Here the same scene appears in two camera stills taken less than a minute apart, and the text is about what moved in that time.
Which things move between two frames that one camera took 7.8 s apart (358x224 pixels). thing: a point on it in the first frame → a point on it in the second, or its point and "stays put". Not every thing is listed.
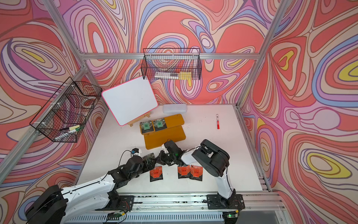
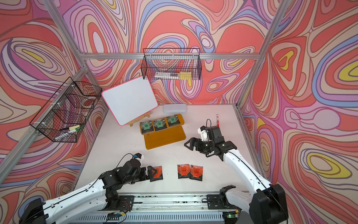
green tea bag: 149,161 → 173,120
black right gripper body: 166,158 → 205,147
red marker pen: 218,122 stays put
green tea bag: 146,126 stays put
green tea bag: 159,124 stays put
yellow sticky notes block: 185,75 stays put
